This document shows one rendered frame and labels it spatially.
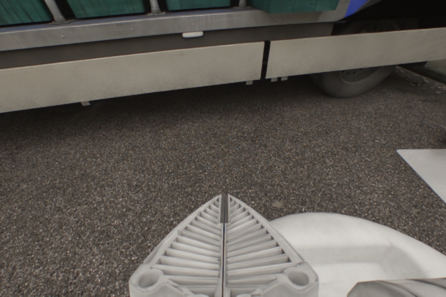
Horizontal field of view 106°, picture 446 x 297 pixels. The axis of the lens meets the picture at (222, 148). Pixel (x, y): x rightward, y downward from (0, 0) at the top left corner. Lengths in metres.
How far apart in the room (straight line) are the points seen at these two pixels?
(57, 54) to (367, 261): 1.36
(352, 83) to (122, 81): 1.66
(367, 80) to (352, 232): 1.55
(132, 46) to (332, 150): 1.23
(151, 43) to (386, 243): 1.11
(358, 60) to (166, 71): 1.22
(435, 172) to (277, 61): 1.04
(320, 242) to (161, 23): 1.00
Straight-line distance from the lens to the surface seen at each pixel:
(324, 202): 0.96
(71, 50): 1.16
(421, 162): 1.45
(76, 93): 1.24
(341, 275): 0.52
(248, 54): 1.09
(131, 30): 1.03
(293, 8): 1.03
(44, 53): 1.22
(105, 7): 1.22
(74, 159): 1.40
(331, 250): 0.48
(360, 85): 1.88
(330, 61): 1.38
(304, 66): 1.28
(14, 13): 1.39
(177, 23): 1.00
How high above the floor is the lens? 0.76
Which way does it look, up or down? 45 degrees down
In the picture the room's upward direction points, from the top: 3 degrees counter-clockwise
